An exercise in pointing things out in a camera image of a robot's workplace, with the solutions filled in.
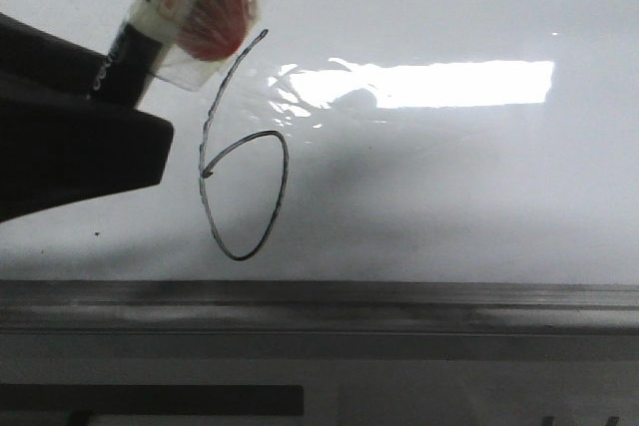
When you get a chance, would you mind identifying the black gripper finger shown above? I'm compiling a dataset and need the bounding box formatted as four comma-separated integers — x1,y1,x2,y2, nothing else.
1,15,174,220

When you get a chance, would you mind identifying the white black whiteboard marker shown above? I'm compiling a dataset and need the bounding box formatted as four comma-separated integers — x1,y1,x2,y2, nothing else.
87,0,197,108

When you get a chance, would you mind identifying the white whiteboard with metal frame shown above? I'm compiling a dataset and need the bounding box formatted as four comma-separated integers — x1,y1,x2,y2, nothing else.
1,0,638,361

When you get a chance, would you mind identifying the red magnet taped to marker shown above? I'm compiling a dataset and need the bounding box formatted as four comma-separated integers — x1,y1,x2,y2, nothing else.
156,0,260,91

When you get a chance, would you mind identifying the black strip below whiteboard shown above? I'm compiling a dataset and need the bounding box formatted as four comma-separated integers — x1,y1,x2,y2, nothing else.
1,384,305,417

